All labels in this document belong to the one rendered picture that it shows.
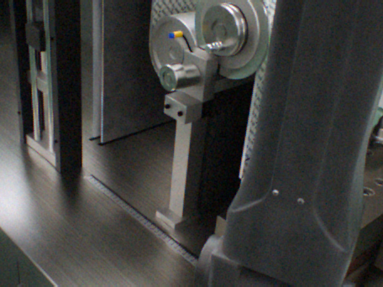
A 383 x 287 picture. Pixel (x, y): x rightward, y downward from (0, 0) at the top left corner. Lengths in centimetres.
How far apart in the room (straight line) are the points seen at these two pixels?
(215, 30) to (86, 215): 40
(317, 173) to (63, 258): 68
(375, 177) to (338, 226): 68
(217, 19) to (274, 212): 56
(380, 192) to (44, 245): 54
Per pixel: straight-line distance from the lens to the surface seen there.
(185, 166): 88
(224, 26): 78
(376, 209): 85
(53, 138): 107
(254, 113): 81
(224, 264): 29
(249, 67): 78
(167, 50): 91
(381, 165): 97
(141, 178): 105
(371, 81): 22
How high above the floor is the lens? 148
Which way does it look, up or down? 30 degrees down
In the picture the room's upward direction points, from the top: 6 degrees clockwise
